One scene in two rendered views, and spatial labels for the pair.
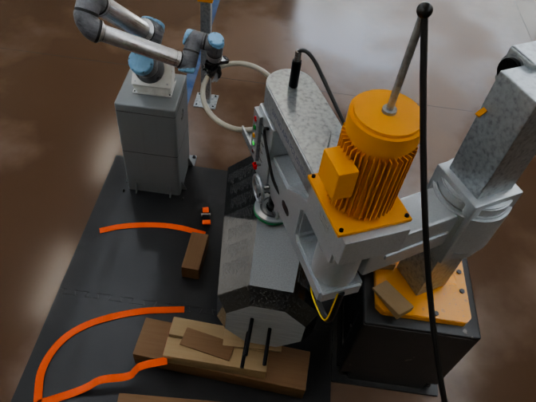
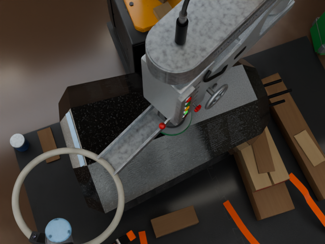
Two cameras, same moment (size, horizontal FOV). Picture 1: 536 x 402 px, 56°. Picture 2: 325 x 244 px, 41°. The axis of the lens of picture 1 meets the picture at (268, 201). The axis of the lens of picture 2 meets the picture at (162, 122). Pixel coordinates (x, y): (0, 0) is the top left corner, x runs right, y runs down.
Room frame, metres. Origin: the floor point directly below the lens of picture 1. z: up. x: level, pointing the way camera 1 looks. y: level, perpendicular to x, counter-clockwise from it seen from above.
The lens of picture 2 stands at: (2.15, 0.63, 3.07)
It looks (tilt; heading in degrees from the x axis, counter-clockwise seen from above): 72 degrees down; 246
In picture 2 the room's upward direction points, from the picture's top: 3 degrees clockwise
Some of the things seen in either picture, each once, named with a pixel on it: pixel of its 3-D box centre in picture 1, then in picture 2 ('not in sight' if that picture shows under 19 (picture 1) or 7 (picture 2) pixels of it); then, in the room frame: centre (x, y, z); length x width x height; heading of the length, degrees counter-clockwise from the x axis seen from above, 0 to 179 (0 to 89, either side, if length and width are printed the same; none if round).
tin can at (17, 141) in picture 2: not in sight; (20, 143); (2.76, -0.45, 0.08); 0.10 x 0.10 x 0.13
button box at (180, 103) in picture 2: (257, 134); (184, 105); (1.82, 0.10, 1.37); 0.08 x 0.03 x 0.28; 25
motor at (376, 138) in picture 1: (368, 159); not in sight; (1.20, -0.30, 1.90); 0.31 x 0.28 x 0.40; 115
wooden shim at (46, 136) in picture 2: not in sight; (48, 144); (2.58, -0.39, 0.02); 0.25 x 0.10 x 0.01; 90
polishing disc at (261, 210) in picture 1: (273, 207); (171, 114); (1.80, -0.04, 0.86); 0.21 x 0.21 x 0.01
